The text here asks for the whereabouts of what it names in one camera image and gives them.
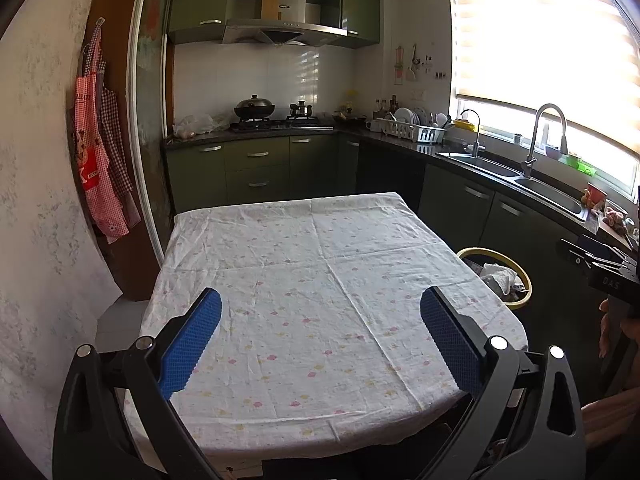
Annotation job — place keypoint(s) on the red cup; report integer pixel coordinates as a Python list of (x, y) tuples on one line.
[(595, 195)]

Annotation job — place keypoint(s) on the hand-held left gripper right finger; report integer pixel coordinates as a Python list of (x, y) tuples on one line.
[(450, 345)]

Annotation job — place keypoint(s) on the small chrome faucet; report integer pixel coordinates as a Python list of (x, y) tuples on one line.
[(477, 135)]

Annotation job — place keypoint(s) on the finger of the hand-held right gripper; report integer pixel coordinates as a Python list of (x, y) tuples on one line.
[(580, 252)]

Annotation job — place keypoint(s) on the yellow-rimmed trash bin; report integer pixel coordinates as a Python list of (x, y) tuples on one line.
[(472, 260)]

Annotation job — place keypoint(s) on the gas stove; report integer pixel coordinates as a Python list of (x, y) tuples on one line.
[(280, 125)]

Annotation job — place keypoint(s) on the green wall cabinet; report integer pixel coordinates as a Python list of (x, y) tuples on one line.
[(361, 10), (200, 0)]

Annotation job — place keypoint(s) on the black frying pan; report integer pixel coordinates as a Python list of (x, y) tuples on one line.
[(350, 120)]

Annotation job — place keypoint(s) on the sliding door frame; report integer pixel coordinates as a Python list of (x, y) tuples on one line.
[(150, 110)]

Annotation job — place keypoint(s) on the bright window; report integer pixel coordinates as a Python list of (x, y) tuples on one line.
[(540, 35)]

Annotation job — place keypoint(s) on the green drawer base cabinet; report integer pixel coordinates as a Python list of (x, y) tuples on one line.
[(255, 170)]

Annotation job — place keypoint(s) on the green sink base cabinet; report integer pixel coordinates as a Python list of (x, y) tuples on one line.
[(465, 205)]

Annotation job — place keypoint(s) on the black wok with lid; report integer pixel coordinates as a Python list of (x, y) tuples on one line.
[(255, 108)]

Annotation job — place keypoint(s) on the yellow sponge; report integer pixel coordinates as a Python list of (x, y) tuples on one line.
[(463, 124)]

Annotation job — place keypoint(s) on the person's right hand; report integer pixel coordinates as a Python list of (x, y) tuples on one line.
[(606, 330)]

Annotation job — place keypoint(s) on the steel range hood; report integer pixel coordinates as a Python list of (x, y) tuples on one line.
[(285, 32)]

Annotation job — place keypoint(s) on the wall hanging utensils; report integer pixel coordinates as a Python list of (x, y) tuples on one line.
[(398, 65)]

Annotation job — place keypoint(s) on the brown wooden panel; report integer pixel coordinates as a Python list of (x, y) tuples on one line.
[(132, 270)]

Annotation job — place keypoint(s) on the red checked apron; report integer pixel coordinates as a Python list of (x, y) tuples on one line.
[(92, 160)]

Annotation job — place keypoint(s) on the group of seasoning bottles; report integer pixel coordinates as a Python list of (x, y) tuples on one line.
[(386, 106)]

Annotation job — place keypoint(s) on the tall chrome faucet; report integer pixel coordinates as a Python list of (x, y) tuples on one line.
[(529, 160)]

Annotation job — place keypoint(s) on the white dish rack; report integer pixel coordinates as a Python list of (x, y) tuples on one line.
[(410, 130)]

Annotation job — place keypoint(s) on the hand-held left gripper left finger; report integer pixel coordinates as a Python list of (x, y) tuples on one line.
[(192, 342)]

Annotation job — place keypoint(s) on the steel double sink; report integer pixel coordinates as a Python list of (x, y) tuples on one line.
[(485, 165)]

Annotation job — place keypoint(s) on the green plastic item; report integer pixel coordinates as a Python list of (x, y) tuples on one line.
[(581, 165)]

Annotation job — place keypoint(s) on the dark checked apron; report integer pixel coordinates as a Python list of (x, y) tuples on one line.
[(117, 145)]

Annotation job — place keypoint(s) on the clear plastic bag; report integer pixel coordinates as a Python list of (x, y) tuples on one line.
[(200, 125)]

